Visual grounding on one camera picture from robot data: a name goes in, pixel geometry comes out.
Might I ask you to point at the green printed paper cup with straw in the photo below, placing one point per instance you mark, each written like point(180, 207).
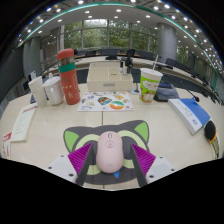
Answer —
point(149, 86)

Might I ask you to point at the black gooseneck microphone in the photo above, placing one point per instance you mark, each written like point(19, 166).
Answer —
point(197, 99)

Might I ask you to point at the stack of white paper cups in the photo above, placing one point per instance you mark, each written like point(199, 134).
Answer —
point(37, 91)

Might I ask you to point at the white mug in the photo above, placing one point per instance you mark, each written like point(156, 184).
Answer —
point(54, 90)

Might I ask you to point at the red bottle with green band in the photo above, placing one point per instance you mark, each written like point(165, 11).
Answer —
point(69, 81)

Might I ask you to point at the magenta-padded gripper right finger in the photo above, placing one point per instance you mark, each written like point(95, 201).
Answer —
point(160, 166)

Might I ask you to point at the blue and white book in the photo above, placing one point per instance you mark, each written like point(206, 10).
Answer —
point(191, 115)

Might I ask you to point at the colourful sticker sheet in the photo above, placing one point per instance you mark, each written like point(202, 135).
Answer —
point(106, 101)

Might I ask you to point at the beige cardboard box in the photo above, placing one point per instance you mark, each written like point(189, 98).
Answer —
point(108, 78)

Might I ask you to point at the white paper leaflet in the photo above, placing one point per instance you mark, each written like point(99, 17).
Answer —
point(24, 121)

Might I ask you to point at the red and white leaflet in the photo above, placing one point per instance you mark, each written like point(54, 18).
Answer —
point(6, 145)

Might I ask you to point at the dark conference microphone console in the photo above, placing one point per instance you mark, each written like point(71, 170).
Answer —
point(165, 92)

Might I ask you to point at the pink computer mouse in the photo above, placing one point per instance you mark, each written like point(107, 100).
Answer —
point(110, 153)

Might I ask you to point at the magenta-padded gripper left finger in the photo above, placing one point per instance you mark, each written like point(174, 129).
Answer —
point(63, 165)

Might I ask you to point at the dark office chairs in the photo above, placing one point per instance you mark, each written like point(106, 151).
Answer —
point(171, 61)

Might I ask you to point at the cat-shaped grey green mouse pad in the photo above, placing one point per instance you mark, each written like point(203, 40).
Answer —
point(133, 131)

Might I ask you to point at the ceiling lights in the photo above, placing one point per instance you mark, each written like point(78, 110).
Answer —
point(118, 10)

